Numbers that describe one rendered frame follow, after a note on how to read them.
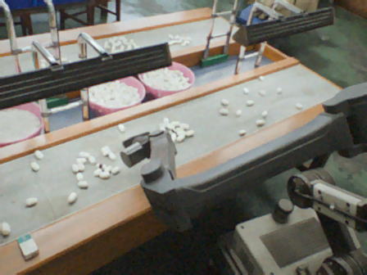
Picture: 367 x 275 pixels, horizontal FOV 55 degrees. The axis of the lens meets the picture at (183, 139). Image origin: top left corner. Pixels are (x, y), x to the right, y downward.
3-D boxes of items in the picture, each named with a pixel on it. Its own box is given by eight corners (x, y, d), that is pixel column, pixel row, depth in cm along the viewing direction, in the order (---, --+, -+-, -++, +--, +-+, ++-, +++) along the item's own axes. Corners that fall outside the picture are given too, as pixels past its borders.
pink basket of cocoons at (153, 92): (202, 98, 173) (206, 82, 167) (157, 114, 159) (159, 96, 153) (170, 72, 188) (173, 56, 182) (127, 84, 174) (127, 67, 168)
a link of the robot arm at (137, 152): (177, 155, 104) (165, 128, 102) (147, 175, 98) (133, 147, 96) (157, 155, 114) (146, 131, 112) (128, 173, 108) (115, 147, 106)
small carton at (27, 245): (39, 253, 92) (38, 249, 91) (25, 260, 91) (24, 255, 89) (30, 236, 96) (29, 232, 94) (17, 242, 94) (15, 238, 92)
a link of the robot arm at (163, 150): (188, 217, 66) (164, 166, 63) (159, 228, 66) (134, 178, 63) (178, 153, 107) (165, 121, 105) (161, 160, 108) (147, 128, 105)
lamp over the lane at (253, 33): (333, 24, 171) (340, 10, 167) (244, 47, 138) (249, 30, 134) (320, 18, 176) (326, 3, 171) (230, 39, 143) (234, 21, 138)
